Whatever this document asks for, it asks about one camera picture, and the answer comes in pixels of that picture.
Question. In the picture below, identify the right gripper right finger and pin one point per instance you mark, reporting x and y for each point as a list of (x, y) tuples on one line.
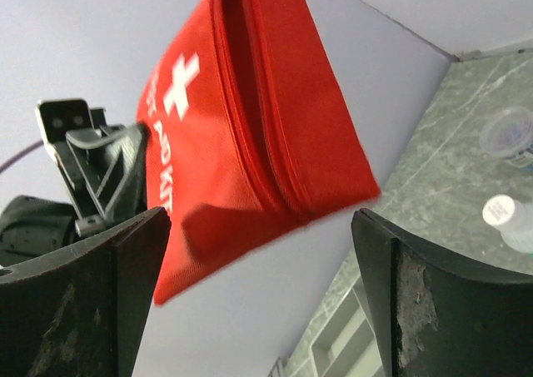
[(439, 313)]

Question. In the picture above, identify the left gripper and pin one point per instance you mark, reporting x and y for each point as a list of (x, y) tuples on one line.
[(102, 165)]

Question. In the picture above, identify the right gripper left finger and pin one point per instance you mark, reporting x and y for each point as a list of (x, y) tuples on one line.
[(81, 310)]

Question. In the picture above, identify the red first aid kit pouch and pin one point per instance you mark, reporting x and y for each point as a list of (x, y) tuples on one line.
[(249, 138)]

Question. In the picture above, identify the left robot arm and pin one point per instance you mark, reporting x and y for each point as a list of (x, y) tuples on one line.
[(31, 226)]

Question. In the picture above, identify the grey plastic divided tray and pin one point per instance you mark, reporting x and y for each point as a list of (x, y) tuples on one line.
[(345, 345)]

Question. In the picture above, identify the clear lidded plastic cup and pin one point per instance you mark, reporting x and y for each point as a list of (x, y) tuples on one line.
[(507, 136)]

